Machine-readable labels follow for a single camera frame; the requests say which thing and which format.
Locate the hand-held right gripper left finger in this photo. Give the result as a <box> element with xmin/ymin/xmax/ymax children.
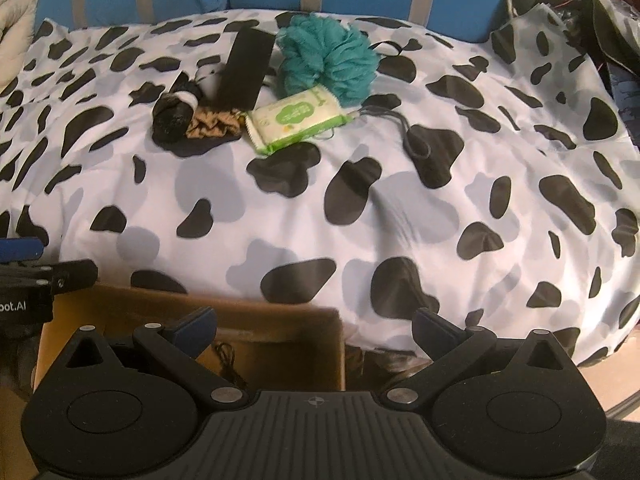
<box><xmin>50</xmin><ymin>306</ymin><xmax>249</xmax><ymax>406</ymax></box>

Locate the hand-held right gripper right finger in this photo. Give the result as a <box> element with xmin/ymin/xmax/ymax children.
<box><xmin>380</xmin><ymin>308</ymin><xmax>582</xmax><ymax>408</ymax></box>

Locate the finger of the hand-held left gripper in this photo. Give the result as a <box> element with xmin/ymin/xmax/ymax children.
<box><xmin>0</xmin><ymin>238</ymin><xmax>44</xmax><ymax>263</ymax></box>
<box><xmin>51</xmin><ymin>259</ymin><xmax>100</xmax><ymax>293</ymax></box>

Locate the cardboard box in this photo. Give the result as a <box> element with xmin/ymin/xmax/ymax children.
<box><xmin>31</xmin><ymin>284</ymin><xmax>348</xmax><ymax>397</ymax></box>

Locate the teal mesh bath loofah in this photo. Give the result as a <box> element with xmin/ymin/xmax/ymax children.
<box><xmin>276</xmin><ymin>12</ymin><xmax>382</xmax><ymax>108</ymax></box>

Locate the cow print blanket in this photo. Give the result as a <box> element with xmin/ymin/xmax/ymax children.
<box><xmin>0</xmin><ymin>9</ymin><xmax>640</xmax><ymax>367</ymax></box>

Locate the brown scrunchie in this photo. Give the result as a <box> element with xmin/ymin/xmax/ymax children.
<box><xmin>186</xmin><ymin>106</ymin><xmax>247</xmax><ymax>142</ymax></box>

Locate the green white wipes packet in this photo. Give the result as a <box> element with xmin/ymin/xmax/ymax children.
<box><xmin>244</xmin><ymin>86</ymin><xmax>359</xmax><ymax>157</ymax></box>

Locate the beige fuzzy blanket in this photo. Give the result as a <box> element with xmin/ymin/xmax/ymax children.
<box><xmin>0</xmin><ymin>0</ymin><xmax>45</xmax><ymax>57</ymax></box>

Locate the black flat rectangular pouch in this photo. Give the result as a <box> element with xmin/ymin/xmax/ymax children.
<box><xmin>215</xmin><ymin>27</ymin><xmax>277</xmax><ymax>114</ymax></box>

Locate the black cable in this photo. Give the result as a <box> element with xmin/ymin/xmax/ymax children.
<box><xmin>211</xmin><ymin>341</ymin><xmax>249</xmax><ymax>389</ymax></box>

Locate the black cord loop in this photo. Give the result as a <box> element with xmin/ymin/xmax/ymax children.
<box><xmin>361</xmin><ymin>106</ymin><xmax>434</xmax><ymax>162</ymax></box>

